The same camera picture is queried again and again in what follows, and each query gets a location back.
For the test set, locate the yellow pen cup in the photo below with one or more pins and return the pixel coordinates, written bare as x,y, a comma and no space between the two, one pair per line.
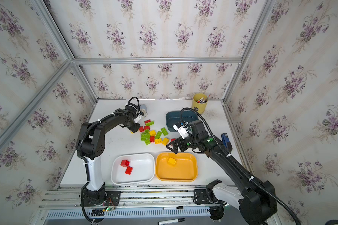
199,102

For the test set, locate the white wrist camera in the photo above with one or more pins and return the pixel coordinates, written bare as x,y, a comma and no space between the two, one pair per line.
139,116
180,127

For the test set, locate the dark teal plastic bin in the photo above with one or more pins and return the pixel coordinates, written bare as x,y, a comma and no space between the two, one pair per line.
174,116

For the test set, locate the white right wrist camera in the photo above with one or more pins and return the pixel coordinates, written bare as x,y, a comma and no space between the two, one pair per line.
180,127

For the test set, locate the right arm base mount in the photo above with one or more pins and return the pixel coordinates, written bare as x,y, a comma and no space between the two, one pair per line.
206,196

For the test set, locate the yellow plastic tray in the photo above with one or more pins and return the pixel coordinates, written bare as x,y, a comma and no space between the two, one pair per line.
185,169

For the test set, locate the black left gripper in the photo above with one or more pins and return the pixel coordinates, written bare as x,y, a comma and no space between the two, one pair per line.
135,125

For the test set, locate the blue round alarm clock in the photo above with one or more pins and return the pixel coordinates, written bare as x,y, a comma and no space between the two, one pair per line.
143,110

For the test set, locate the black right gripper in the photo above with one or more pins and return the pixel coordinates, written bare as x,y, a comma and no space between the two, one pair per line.
182,142

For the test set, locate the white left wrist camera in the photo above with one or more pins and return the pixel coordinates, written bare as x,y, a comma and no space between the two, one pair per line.
139,116

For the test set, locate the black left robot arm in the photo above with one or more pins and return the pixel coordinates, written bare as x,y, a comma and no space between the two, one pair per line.
91,139

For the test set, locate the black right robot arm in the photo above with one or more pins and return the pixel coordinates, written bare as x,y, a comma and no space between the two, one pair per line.
256,200

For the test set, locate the black marker pen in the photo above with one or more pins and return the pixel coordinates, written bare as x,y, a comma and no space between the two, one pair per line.
172,221

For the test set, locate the green lego brick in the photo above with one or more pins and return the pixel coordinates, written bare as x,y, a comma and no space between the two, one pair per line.
149,123
145,136
147,141
158,135
164,131

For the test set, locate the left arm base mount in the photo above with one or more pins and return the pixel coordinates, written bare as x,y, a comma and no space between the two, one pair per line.
94,206

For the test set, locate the white plastic tray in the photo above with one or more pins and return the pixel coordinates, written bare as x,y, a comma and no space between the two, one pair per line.
143,169

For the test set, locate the yellow lego brick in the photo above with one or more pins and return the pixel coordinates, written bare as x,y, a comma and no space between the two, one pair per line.
171,161
152,133
158,141
165,141

